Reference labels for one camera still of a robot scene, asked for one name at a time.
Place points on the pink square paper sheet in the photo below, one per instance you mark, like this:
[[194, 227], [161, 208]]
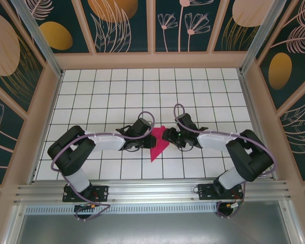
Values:
[[158, 150]]

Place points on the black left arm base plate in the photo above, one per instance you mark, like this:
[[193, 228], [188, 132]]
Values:
[[101, 193]]

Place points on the grey metal sheet panel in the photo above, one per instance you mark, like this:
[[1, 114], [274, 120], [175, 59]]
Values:
[[152, 228]]

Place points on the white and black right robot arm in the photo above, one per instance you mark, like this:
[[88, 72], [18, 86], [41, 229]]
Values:
[[249, 160]]

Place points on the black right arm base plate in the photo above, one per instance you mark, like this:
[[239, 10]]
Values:
[[206, 191]]

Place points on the aluminium mounting rail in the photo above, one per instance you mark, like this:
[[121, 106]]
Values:
[[152, 189]]

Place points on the aluminium side rail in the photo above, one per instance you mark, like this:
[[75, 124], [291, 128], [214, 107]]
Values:
[[256, 122]]

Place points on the aluminium corner post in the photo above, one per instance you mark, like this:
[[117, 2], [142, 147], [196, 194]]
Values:
[[39, 38], [258, 38]]

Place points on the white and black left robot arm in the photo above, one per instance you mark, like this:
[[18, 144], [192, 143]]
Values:
[[68, 155]]

